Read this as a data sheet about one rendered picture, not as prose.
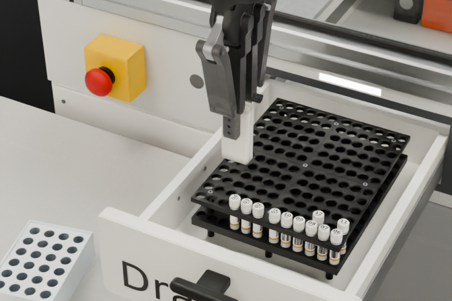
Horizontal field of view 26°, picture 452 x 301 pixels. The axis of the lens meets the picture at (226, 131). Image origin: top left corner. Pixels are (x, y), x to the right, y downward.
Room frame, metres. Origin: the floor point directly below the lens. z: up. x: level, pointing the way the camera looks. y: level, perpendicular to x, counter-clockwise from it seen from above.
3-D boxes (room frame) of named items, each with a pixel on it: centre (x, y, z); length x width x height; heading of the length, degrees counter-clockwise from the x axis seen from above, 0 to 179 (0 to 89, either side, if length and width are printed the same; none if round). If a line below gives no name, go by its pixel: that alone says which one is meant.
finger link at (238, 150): (0.81, -0.01, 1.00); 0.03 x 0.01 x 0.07; 62
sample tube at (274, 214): (0.79, -0.05, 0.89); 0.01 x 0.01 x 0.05
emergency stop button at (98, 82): (1.10, 0.17, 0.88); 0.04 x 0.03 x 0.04; 62
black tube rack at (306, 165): (0.88, -0.09, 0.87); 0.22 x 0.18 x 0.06; 152
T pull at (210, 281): (0.68, 0.02, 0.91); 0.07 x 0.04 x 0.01; 62
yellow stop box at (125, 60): (1.13, 0.15, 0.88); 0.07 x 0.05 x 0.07; 62
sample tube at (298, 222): (0.78, -0.08, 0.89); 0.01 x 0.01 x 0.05
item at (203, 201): (0.79, -0.04, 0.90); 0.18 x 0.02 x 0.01; 62
